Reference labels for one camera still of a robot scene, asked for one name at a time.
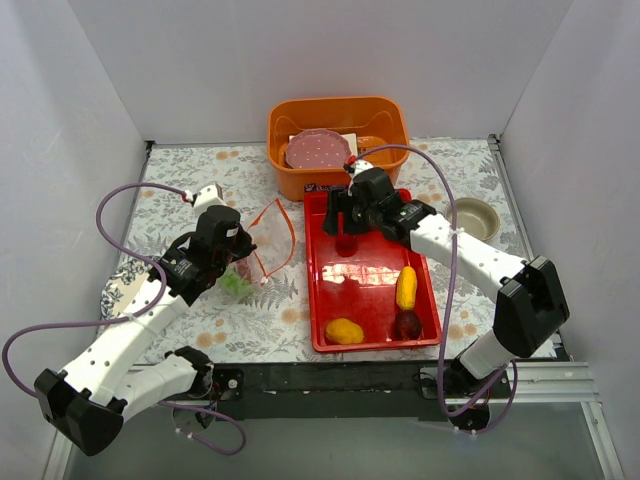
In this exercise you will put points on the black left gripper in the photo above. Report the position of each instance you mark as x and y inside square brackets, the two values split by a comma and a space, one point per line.
[240, 251]

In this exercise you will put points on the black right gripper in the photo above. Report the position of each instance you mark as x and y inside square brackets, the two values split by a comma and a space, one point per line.
[345, 211]

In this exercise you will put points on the green lettuce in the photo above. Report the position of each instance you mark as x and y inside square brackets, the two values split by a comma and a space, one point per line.
[235, 285]

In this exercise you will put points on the red pomegranate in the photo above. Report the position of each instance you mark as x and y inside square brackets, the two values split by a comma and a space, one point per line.
[346, 245]

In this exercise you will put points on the purple grape bunch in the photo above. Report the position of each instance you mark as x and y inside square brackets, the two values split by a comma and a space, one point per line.
[247, 269]

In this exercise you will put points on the clear zip top bag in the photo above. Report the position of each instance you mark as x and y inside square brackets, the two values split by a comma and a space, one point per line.
[273, 234]

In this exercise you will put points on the yellow corn cob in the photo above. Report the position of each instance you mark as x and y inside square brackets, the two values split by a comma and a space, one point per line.
[406, 288]

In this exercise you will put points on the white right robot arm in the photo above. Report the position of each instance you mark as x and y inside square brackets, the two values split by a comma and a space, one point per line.
[529, 300]

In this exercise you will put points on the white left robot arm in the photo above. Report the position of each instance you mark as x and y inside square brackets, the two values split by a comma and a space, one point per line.
[91, 398]

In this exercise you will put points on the pink dotted plate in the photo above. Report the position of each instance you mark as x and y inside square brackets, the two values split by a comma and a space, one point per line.
[318, 150]

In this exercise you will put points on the blue floral plate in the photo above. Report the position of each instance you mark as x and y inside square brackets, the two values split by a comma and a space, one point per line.
[122, 286]

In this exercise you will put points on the red plastic tray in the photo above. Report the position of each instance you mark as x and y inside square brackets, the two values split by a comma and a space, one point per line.
[362, 287]

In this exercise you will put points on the orange plastic bin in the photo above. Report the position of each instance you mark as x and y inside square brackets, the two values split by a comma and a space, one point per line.
[309, 140]

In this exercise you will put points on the floral tablecloth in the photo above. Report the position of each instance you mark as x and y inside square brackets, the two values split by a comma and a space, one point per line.
[272, 324]

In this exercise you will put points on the yellow lemon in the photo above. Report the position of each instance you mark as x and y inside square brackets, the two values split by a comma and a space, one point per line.
[343, 331]

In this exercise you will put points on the beige ceramic bowl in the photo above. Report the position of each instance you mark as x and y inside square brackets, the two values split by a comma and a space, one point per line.
[478, 218]

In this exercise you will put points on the dark red fruit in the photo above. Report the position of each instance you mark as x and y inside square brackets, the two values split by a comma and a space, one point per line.
[407, 325]

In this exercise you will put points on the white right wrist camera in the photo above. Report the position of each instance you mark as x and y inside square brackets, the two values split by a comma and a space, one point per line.
[354, 167]

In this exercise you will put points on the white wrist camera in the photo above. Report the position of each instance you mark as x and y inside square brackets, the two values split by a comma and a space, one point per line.
[354, 167]
[205, 197]

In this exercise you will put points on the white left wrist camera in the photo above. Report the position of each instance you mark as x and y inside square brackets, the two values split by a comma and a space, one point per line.
[205, 197]

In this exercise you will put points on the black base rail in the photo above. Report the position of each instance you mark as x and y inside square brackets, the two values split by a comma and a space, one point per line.
[385, 389]

